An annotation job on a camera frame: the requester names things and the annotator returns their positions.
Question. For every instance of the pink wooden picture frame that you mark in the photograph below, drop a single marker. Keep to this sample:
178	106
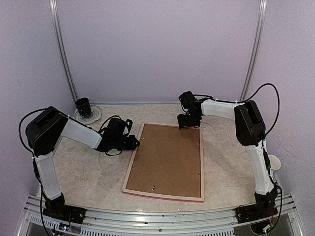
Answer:
160	196

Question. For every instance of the aluminium front rail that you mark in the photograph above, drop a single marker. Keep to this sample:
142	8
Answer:
105	222

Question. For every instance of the right aluminium corner post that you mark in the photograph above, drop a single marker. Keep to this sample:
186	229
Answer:
255	48

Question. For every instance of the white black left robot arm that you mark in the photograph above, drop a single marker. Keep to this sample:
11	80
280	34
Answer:
43	134

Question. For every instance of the left aluminium corner post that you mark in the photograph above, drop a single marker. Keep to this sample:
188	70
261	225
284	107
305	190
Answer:
59	37

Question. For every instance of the aluminium corner post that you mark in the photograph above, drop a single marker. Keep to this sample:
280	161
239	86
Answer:
255	48
59	37

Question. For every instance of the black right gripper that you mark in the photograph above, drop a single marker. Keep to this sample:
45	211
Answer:
183	123

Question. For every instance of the dark green speckled cup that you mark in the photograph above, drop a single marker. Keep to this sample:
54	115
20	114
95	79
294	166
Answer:
83	106

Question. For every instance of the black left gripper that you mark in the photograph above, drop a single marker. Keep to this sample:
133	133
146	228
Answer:
133	144

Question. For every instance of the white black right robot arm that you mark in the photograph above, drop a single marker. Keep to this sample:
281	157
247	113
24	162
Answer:
250	133

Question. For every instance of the grey spiral ceramic plate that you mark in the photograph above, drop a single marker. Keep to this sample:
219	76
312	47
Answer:
95	115

